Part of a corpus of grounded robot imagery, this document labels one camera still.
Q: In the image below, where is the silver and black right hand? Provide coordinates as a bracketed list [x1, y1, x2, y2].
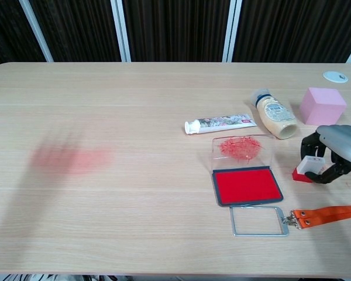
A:
[300, 124, 351, 185]

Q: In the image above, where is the white red stamp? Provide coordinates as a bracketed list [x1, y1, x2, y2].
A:
[291, 155, 325, 184]

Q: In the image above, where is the pink foam cube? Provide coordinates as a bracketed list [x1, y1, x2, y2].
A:
[299, 87, 347, 126]

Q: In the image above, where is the cream squeeze bottle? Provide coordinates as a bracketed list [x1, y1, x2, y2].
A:
[250, 88, 298, 140]

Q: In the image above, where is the red ink pad clear lid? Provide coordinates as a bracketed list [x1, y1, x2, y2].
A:
[212, 133, 284, 207]

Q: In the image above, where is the floral print toothpaste tube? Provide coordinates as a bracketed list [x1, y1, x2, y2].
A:
[184, 113, 257, 136]

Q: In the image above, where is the black and white fabric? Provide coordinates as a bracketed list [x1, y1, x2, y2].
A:
[1, 273, 62, 281]

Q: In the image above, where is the white round cable grommet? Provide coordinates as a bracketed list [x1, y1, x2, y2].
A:
[322, 71, 349, 84]

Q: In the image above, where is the orange lanyard with metal clasp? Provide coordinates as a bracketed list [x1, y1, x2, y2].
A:
[282, 204, 351, 231]

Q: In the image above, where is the clear badge holder metal frame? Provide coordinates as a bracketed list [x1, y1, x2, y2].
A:
[229, 205, 290, 238]

